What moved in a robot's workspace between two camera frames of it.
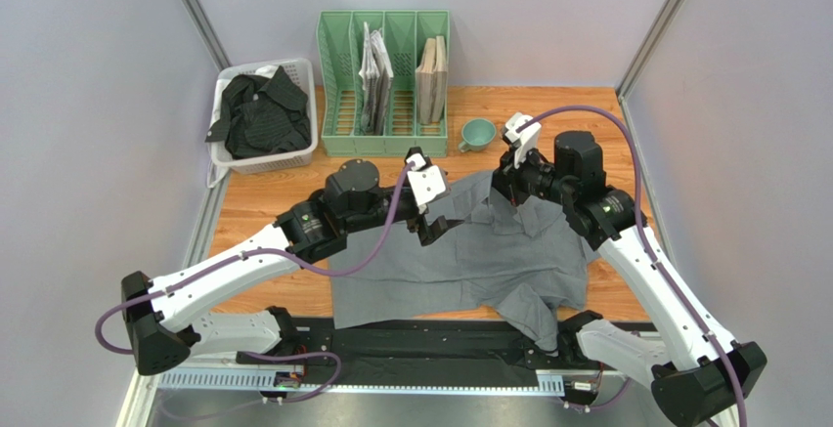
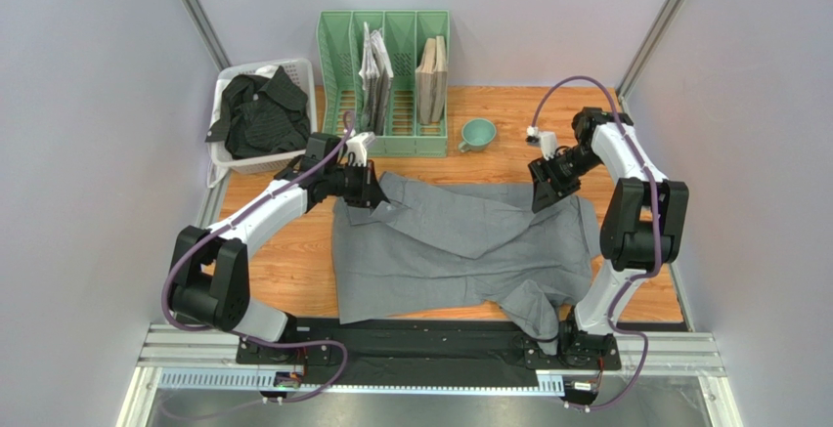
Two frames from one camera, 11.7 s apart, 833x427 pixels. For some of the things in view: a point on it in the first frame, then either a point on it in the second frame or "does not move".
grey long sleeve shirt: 482,257 does not move
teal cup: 477,135 does not move
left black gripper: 428,234 → 371,192
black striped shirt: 263,116 does not move
